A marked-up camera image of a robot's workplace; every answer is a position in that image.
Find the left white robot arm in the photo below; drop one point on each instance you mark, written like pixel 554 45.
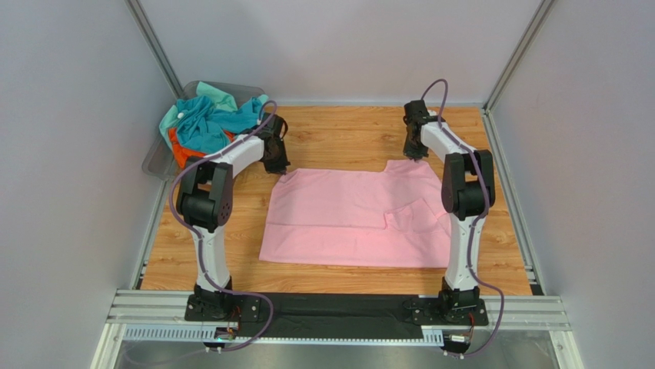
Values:
pixel 205 202

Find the mint green t shirt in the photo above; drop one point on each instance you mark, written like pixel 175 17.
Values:
pixel 192 90

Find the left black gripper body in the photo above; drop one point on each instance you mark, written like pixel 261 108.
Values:
pixel 277 161

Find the teal blue t shirt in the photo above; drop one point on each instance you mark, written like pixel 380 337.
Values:
pixel 202 110

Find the pink t shirt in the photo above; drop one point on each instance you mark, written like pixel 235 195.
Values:
pixel 383 219

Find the orange t shirt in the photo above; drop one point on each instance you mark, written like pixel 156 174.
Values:
pixel 184 151

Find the aluminium frame rail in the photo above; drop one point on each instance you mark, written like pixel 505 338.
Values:
pixel 521 313

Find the grey plastic bin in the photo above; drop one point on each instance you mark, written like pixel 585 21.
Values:
pixel 159 161

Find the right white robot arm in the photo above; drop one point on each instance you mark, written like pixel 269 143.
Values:
pixel 467 194

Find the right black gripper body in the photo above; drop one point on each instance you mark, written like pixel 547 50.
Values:
pixel 414 141

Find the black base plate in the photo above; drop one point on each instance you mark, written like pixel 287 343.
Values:
pixel 339 316

